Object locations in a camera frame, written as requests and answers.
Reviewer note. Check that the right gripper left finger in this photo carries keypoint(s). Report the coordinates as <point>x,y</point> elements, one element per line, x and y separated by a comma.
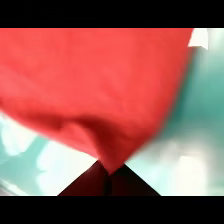
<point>87,183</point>

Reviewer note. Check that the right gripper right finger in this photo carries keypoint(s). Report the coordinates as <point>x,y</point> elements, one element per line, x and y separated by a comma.
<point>130,184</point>

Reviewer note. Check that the red T-shirt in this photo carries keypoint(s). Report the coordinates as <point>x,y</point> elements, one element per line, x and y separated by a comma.
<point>90,83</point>

